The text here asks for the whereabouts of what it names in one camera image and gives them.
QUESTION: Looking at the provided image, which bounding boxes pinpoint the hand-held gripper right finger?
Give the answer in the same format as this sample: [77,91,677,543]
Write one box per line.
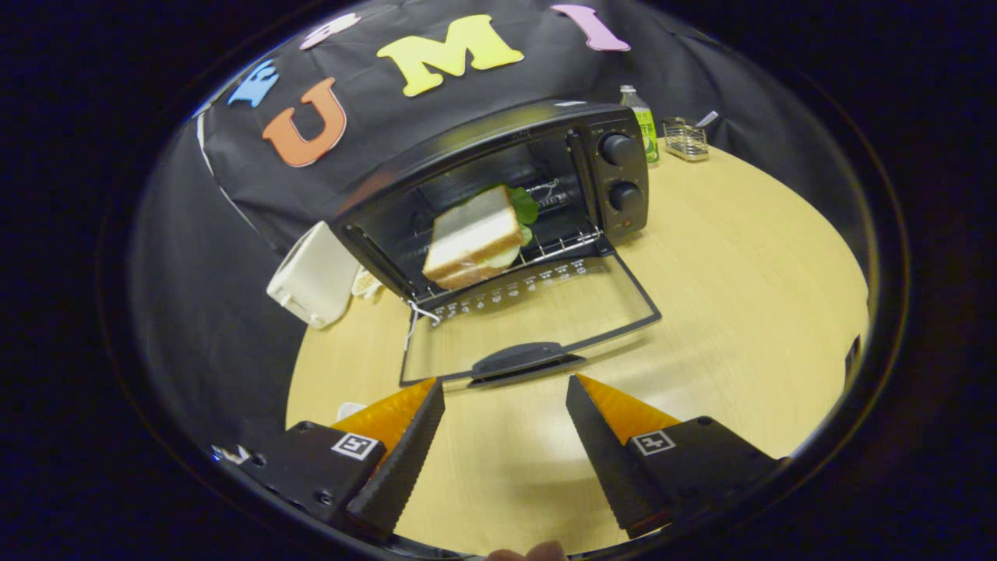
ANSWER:
[565,375,787,538]

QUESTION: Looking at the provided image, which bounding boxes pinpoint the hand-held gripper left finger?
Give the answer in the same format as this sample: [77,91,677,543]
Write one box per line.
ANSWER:
[234,379,446,540]

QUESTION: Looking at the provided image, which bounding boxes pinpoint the white bread lettuce sandwich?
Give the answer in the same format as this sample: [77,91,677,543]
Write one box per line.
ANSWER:
[421,184,540,291]

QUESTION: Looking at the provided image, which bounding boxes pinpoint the black toaster oven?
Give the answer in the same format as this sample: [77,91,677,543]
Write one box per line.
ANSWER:
[331,100,663,389]

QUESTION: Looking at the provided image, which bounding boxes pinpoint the white pop-up toaster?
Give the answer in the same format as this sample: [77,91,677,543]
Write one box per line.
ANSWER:
[266,221,363,330]

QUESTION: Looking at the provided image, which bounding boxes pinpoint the white divided snack plate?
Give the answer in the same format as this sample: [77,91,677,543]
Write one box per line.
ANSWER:
[352,266,384,301]

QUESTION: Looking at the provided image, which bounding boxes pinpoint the clear bottle with green label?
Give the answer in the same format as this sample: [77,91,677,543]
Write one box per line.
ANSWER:
[619,85,661,166]

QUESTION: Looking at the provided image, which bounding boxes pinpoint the clear wire utensil basket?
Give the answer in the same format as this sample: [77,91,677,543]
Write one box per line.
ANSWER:
[662,117,710,162]

